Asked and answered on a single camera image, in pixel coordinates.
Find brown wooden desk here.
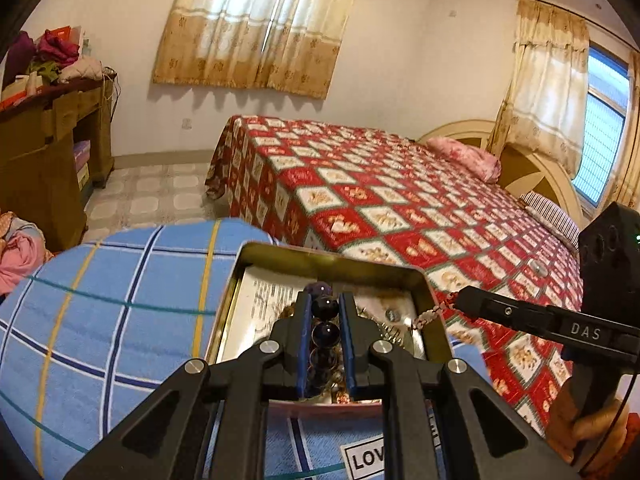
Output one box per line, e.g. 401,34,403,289
1,70,118,252

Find red patchwork bed quilt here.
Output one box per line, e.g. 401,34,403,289
204,114,586,438

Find pink metal tin box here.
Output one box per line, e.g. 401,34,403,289
206,242,452,411

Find white label on cloth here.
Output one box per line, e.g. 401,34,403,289
340,419,385,480

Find small bangle on bed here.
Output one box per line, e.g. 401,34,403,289
528,259,549,278

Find clothes pile on floor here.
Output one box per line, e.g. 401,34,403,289
0,211,53,297

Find gold pearl bead bracelet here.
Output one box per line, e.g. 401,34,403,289
278,303,417,406

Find right hand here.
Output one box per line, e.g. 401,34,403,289
544,376,634,476

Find clothes pile on desk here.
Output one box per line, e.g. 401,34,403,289
1,26,107,108

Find pink pillow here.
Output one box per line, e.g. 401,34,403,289
425,136,501,183

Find paper leaflet in tin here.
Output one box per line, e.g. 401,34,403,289
208,266,425,363

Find dark blue bead bracelet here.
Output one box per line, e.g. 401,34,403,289
304,280,346,396

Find beige side curtain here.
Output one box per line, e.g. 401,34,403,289
488,0,590,178

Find blue plaid table cloth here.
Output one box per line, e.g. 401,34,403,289
0,216,497,480

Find checked pillow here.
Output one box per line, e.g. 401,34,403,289
518,191,579,255

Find beige wooden headboard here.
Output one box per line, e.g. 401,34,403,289
418,119,588,229

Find beige window curtain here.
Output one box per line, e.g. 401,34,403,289
152,0,355,100

